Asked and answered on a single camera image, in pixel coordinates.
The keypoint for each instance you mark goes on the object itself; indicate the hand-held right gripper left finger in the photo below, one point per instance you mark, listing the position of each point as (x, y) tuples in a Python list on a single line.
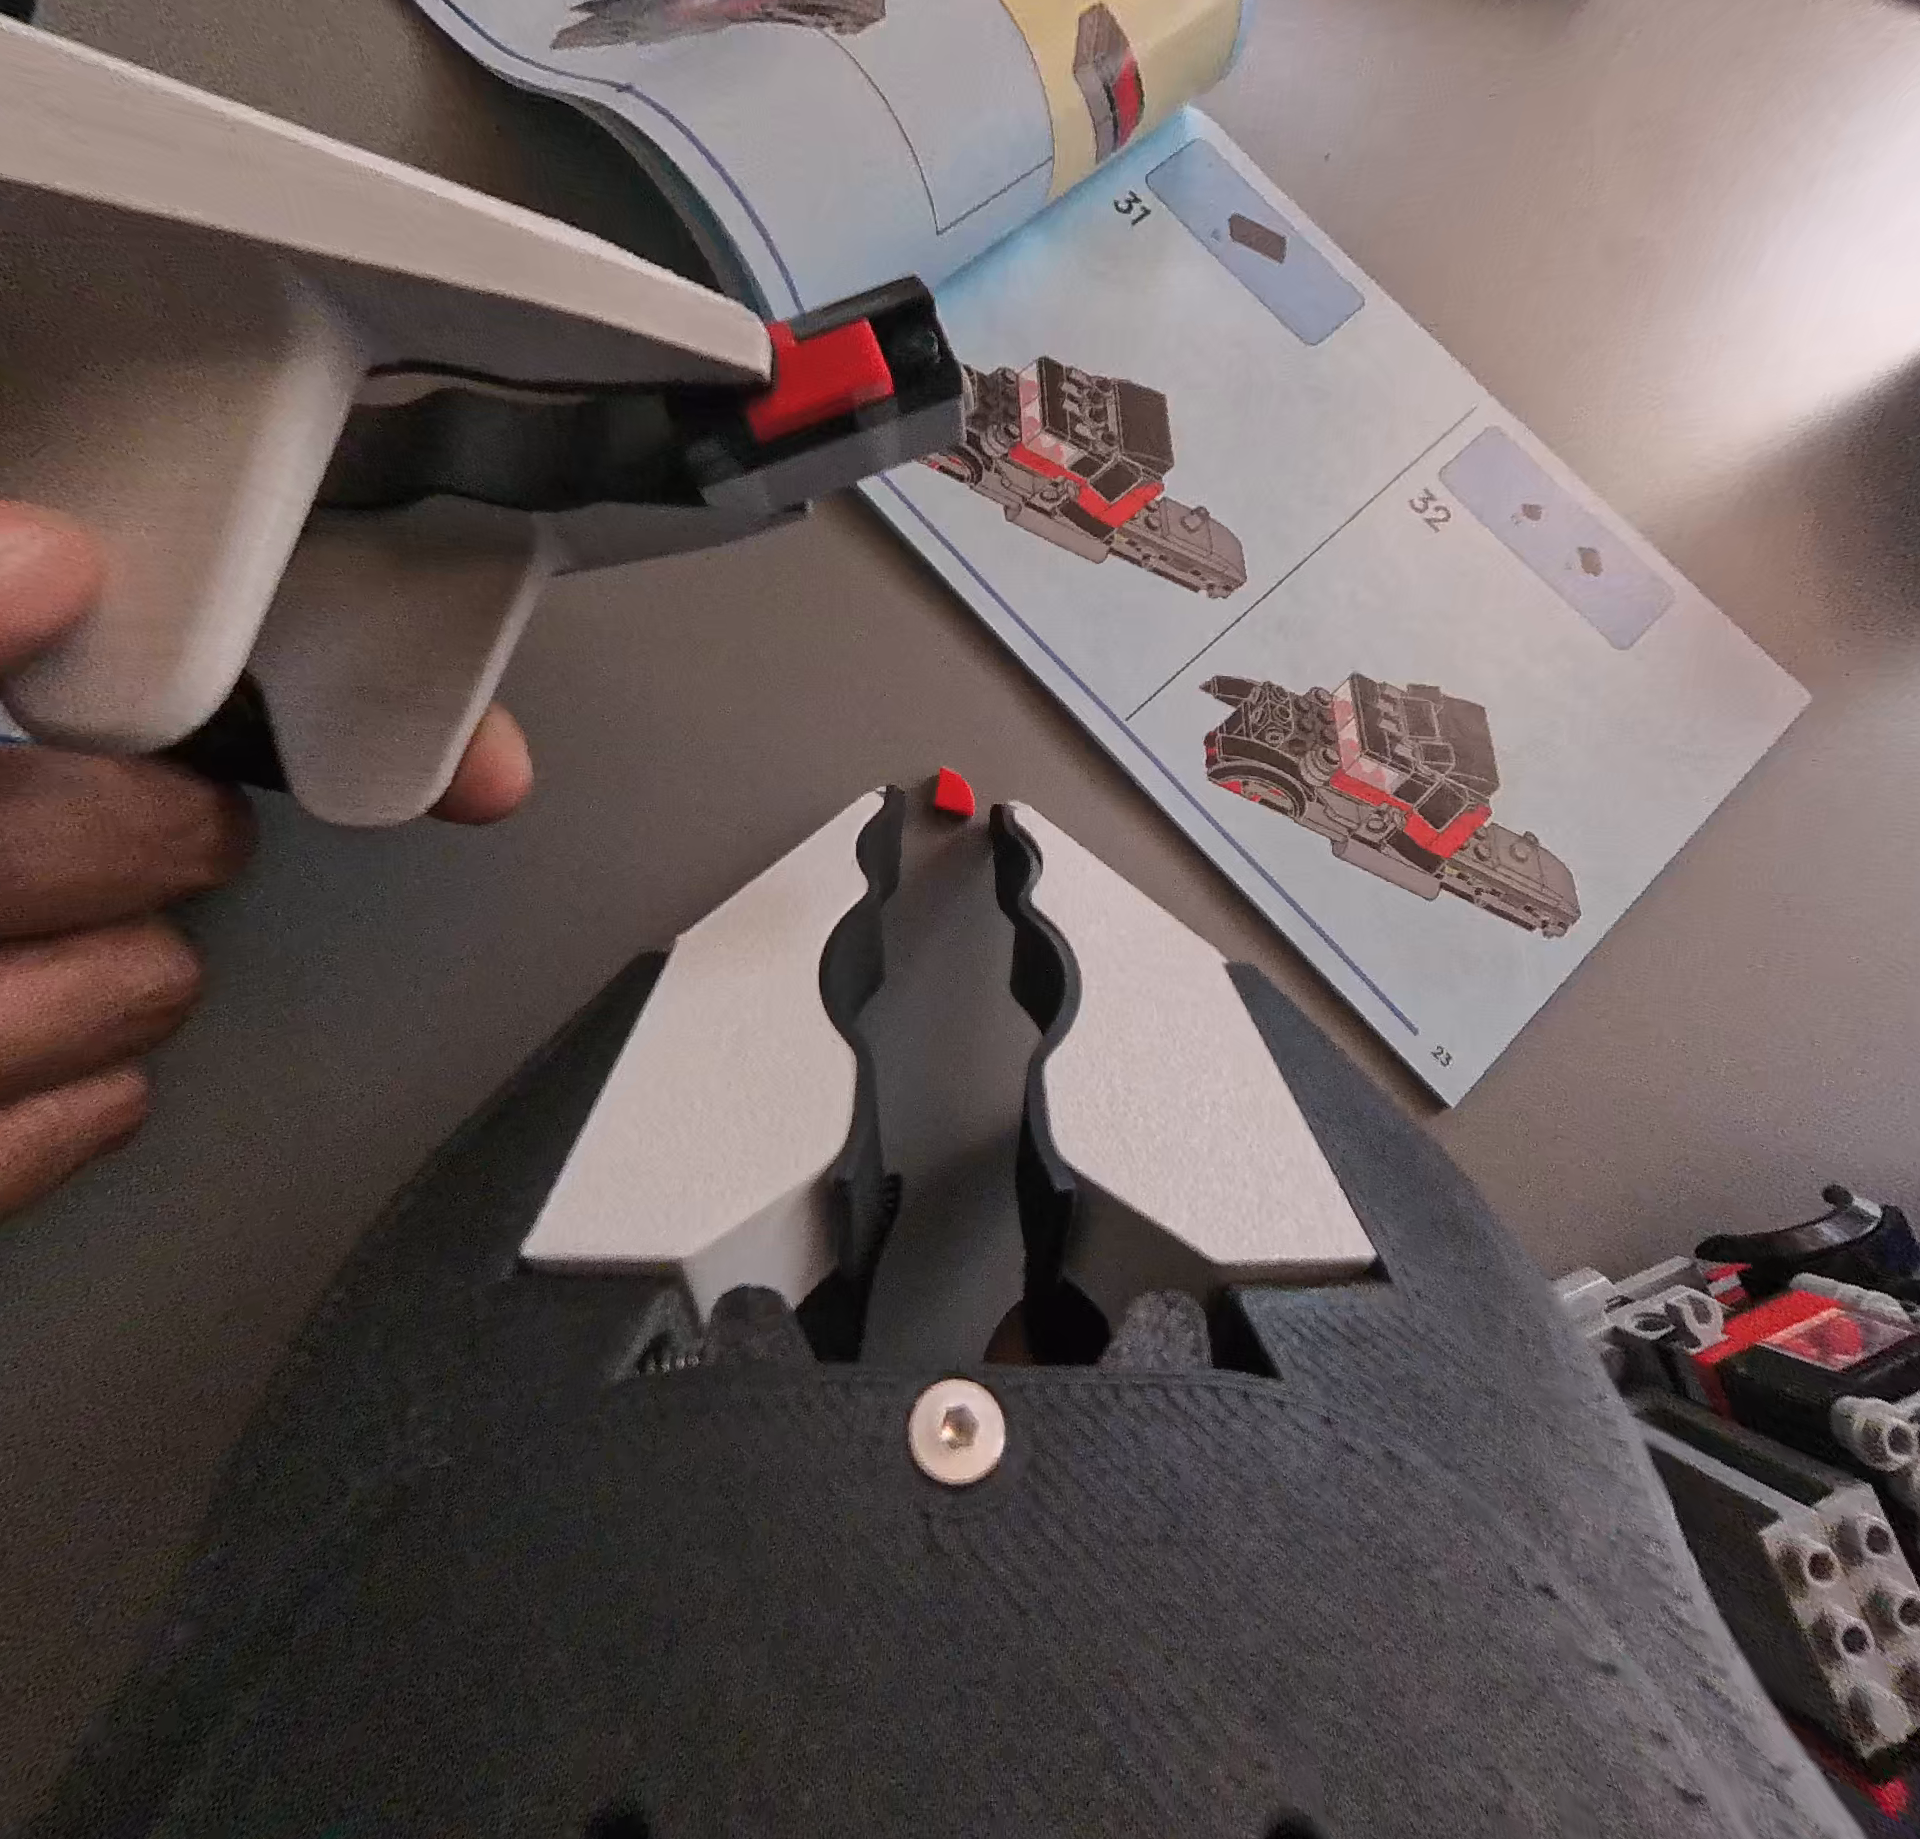
[(706, 1120)]

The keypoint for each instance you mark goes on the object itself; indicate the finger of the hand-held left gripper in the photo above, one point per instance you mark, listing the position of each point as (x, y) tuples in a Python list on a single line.
[(301, 219), (405, 669)]

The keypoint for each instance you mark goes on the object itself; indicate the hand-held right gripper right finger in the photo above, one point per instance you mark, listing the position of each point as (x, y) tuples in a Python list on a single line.
[(1201, 1120)]

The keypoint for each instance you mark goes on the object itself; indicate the red quarter round tile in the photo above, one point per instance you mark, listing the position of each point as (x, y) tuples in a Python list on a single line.
[(948, 796)]

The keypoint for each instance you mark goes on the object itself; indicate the small grey red brick assembly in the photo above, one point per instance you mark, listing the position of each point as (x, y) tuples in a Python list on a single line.
[(840, 429)]

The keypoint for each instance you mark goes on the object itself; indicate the grey desk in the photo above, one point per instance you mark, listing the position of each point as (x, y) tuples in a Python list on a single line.
[(721, 700)]

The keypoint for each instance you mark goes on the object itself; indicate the person's left hand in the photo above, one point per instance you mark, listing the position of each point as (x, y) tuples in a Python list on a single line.
[(91, 969)]

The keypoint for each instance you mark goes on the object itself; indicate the brick instruction booklet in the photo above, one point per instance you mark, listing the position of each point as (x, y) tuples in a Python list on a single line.
[(1351, 594)]

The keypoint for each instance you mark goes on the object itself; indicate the toy brick vehicle model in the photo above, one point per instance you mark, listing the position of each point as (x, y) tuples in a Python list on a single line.
[(1801, 1360)]

